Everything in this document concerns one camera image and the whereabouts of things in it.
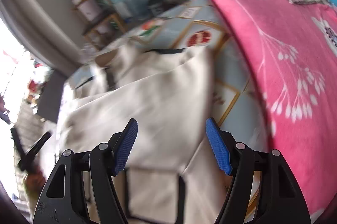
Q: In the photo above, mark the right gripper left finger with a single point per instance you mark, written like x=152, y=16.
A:
x=82, y=179

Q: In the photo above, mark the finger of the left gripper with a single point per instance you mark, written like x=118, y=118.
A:
x=17, y=142
x=26, y=162

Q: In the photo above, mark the cream zip jacket black trim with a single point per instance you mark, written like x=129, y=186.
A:
x=171, y=168

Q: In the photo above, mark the person's left hand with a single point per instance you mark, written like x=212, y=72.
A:
x=33, y=184

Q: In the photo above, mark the dark grey low cabinet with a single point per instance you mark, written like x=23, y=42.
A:
x=51, y=97

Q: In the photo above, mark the beige curtain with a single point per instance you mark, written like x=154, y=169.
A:
x=48, y=29

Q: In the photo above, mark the wooden chair black seat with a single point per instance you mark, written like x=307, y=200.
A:
x=100, y=32

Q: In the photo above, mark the pink tall box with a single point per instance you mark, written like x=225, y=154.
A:
x=89, y=9

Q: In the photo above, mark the pink floral blanket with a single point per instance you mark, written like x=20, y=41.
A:
x=291, y=52

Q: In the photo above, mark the fruit pattern bed sheet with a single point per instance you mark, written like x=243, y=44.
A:
x=234, y=105

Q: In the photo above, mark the black rice cooker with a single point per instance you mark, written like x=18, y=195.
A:
x=157, y=7

